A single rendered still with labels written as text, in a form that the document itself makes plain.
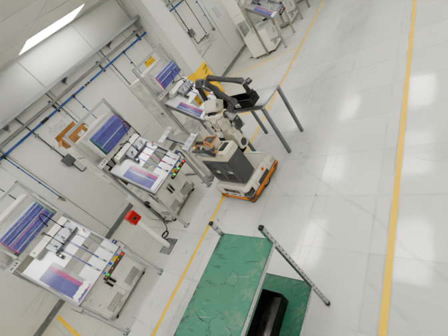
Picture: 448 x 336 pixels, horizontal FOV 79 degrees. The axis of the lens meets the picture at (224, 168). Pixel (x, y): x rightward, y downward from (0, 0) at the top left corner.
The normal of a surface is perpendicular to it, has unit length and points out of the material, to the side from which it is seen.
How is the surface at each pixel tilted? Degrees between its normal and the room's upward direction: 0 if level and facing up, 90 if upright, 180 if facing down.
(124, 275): 89
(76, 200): 90
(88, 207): 90
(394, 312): 0
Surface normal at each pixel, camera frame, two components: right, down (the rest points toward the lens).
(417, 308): -0.56, -0.66
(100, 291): 0.72, -0.08
